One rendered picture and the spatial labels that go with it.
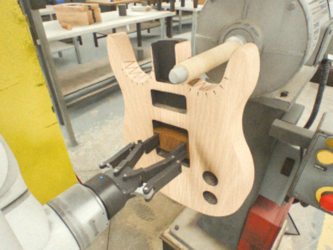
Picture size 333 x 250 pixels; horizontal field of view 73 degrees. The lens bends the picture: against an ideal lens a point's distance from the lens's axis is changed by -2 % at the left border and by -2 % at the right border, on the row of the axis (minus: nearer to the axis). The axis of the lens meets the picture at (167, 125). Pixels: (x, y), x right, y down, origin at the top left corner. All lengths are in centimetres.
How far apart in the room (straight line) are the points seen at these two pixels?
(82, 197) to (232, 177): 27
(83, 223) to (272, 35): 46
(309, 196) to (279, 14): 40
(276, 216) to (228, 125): 64
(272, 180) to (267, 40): 54
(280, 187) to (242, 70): 63
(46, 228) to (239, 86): 33
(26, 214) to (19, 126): 91
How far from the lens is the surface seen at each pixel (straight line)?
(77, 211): 37
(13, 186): 35
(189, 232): 126
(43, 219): 36
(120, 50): 54
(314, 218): 193
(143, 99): 51
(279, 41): 51
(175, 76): 34
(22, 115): 122
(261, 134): 78
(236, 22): 52
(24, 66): 117
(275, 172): 89
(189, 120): 45
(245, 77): 37
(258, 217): 99
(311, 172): 59
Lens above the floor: 138
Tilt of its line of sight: 34 degrees down
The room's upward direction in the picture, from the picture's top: straight up
